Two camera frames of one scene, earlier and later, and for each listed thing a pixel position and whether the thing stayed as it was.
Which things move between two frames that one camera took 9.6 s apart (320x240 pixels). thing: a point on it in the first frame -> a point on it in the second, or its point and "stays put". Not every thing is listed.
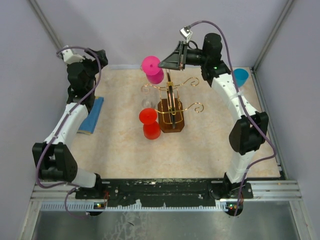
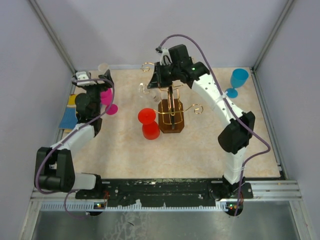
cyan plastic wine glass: (241, 76) stays put
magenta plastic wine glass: (154, 74) -> (106, 97)
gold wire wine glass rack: (171, 110) stays put
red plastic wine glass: (152, 129) stays put
